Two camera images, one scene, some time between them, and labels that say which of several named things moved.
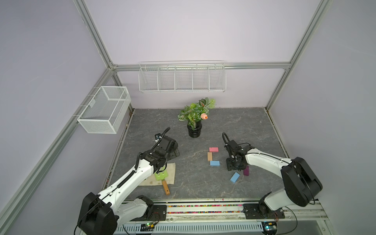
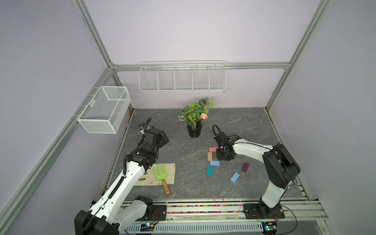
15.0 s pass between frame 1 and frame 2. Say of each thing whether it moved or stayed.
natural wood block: stayed
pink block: stayed
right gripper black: moved
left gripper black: moved
